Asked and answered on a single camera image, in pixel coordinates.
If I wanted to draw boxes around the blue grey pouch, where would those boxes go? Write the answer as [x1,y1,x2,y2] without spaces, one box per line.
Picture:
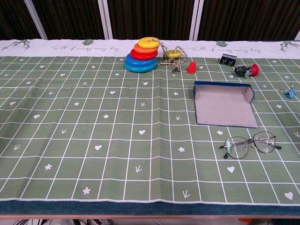
[193,81,260,129]

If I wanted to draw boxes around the thin black metal eyeglasses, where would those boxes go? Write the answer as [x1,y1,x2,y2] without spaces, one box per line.
[219,131,282,160]

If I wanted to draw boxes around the green grid tablecloth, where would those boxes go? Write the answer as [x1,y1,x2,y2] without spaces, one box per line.
[0,38,300,203]

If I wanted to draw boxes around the small black terminal block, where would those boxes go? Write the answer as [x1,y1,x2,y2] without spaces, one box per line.
[220,53,237,66]

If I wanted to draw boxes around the dark blue felt underlay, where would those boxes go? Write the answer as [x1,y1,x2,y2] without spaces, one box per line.
[0,198,300,216]

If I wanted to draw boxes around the red black small toy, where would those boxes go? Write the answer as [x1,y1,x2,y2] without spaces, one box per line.
[234,64,260,79]

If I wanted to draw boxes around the blue binder clip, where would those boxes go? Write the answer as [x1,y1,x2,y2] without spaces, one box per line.
[279,83,297,99]

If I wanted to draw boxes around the teal wooden ring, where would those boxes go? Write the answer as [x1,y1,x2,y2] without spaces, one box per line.
[124,60,158,73]

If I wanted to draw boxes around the braided beige rope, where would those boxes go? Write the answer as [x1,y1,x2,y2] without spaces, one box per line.
[156,38,189,73]

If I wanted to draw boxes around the red wooden ring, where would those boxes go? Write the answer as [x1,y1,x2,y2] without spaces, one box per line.
[130,48,158,60]

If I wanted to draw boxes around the olive wooden ring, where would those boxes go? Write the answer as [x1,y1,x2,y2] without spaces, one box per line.
[165,49,182,59]

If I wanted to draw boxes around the orange wooden ring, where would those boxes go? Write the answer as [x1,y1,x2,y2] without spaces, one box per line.
[134,43,159,55]

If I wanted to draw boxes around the yellow wooden ring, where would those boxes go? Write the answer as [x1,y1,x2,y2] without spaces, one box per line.
[138,37,159,50]

